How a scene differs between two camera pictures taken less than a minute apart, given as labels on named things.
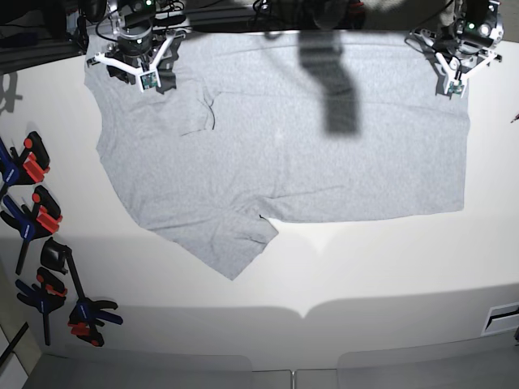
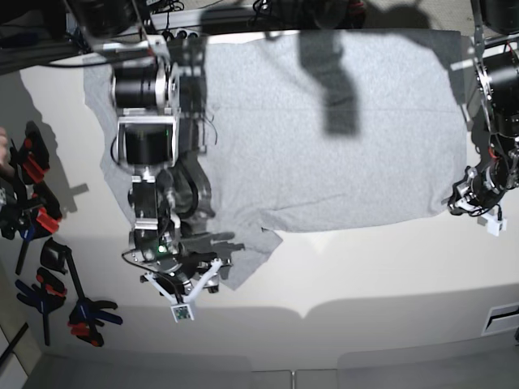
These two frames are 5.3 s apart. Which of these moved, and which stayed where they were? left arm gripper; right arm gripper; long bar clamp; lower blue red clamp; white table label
Moved: left arm gripper; right arm gripper
Stayed: white table label; long bar clamp; lower blue red clamp
